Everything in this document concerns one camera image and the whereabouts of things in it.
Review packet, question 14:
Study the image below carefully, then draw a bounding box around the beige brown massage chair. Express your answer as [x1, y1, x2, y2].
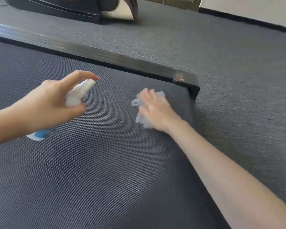
[3, 0, 139, 24]

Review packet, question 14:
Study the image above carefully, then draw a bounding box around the dark grey treadmill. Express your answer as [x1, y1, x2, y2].
[0, 21, 229, 229]

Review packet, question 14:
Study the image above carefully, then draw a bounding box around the grey fluffy cloth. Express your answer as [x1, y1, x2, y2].
[131, 88, 167, 129]

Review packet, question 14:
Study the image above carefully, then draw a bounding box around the person's right forearm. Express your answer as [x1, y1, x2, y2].
[169, 120, 286, 229]

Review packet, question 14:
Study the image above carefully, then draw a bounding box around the dark glass double door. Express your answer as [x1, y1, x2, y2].
[138, 0, 203, 12]

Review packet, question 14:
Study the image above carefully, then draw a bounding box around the white blue spray bottle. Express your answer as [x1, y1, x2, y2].
[26, 78, 96, 142]

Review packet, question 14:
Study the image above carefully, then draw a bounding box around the person's left hand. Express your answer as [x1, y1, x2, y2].
[12, 70, 100, 137]

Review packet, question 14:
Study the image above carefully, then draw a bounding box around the person's right hand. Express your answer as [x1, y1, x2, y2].
[139, 88, 185, 134]

